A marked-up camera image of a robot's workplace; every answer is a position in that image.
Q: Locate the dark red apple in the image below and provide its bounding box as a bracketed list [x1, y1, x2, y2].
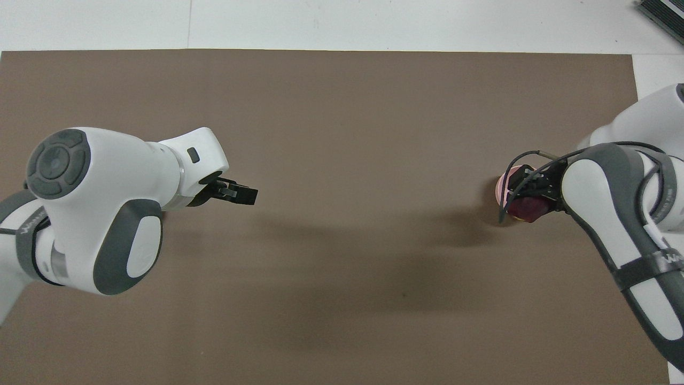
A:
[507, 196, 552, 224]

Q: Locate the brown table mat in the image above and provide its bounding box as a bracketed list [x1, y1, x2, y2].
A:
[0, 49, 671, 385]

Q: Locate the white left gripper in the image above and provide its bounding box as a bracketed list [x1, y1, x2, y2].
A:
[159, 127, 259, 210]

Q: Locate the dark ribbed metal device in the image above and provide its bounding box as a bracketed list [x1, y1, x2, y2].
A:
[635, 0, 684, 32]

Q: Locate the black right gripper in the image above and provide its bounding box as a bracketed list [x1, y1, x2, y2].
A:
[508, 160, 568, 215]

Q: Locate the pink bowl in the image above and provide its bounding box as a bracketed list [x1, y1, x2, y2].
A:
[495, 165, 530, 208]

